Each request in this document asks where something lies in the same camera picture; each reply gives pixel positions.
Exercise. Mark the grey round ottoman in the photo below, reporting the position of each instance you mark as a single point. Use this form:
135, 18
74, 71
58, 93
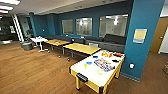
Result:
26, 45

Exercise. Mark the dark grey sofa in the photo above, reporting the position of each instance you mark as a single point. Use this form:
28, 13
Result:
110, 41
63, 37

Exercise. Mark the black plastic bowl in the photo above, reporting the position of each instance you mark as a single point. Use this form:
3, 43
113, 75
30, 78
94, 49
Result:
115, 61

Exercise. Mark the small white table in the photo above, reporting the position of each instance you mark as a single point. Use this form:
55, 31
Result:
39, 39

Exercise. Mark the red snack packet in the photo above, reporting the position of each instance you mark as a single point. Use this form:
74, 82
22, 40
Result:
106, 54

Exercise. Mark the yellow air hockey table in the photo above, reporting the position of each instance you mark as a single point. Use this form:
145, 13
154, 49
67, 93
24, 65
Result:
96, 75

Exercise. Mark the medium interior glass window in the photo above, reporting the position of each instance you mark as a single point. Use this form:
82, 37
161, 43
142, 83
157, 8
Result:
84, 26

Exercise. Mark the brown wooden door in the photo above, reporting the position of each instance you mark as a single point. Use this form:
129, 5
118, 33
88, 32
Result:
159, 35

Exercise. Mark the yellow framed pillar sign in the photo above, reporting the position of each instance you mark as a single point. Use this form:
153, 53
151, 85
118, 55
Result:
140, 35

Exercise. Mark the red black game box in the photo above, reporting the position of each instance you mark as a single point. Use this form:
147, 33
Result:
118, 55

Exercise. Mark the small interior glass window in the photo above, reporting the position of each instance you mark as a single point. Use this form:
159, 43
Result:
67, 26

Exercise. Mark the large interior glass window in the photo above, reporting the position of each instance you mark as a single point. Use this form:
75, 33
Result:
113, 26

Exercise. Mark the blue plastic bowl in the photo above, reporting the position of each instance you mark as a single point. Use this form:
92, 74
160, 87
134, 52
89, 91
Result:
89, 62

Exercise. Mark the white pillar outlet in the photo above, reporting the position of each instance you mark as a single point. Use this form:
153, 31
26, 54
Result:
131, 66

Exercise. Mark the yellow plastic bowl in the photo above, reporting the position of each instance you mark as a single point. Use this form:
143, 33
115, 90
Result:
100, 71

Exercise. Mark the colourful board game box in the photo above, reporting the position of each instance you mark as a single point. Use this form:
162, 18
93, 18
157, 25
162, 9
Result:
104, 65

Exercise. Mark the wooden top table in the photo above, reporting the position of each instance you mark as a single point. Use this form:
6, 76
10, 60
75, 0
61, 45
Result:
81, 48
56, 42

